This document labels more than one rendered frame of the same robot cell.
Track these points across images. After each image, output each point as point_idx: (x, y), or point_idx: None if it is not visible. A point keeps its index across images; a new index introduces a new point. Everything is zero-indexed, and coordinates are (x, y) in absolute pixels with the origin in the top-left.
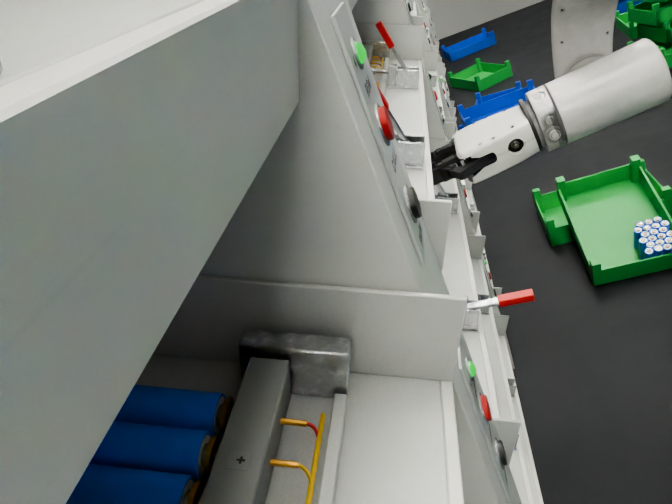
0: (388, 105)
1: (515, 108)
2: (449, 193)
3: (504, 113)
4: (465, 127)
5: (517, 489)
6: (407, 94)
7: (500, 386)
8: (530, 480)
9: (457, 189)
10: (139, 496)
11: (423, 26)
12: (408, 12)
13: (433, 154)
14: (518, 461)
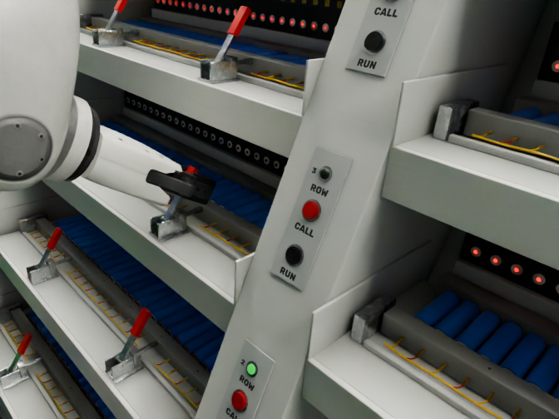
0: (115, 8)
1: (101, 128)
2: (166, 220)
3: (115, 133)
4: (170, 160)
5: (20, 262)
6: (194, 74)
7: (56, 308)
8: (22, 415)
9: (185, 266)
10: None
11: (307, 60)
12: (353, 46)
13: (190, 173)
14: (23, 273)
